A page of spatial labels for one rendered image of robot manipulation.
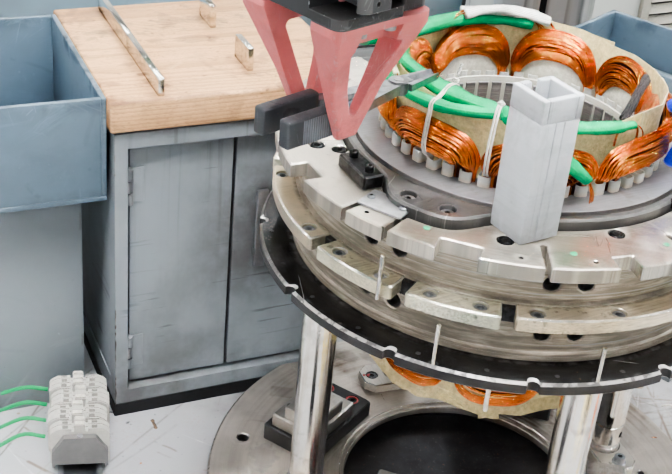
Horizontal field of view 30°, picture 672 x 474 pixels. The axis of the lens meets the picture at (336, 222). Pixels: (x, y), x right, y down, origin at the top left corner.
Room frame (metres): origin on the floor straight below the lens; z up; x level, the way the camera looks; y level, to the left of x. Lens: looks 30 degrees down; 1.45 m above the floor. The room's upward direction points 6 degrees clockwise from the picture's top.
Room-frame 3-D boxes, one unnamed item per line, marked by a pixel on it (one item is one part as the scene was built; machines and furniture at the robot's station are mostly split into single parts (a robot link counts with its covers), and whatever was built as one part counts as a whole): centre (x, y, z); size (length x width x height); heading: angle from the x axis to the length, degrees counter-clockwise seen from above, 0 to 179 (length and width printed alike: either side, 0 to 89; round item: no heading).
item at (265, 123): (0.61, 0.03, 1.17); 0.04 x 0.01 x 0.02; 136
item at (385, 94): (0.63, -0.01, 1.17); 0.06 x 0.01 x 0.01; 146
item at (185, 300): (0.93, 0.12, 0.91); 0.19 x 0.19 x 0.26; 26
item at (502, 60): (0.82, -0.08, 1.12); 0.06 x 0.02 x 0.04; 120
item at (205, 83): (0.93, 0.12, 1.05); 0.20 x 0.19 x 0.02; 116
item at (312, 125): (0.59, 0.02, 1.17); 0.04 x 0.01 x 0.02; 136
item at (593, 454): (0.80, -0.23, 0.81); 0.07 x 0.03 x 0.01; 23
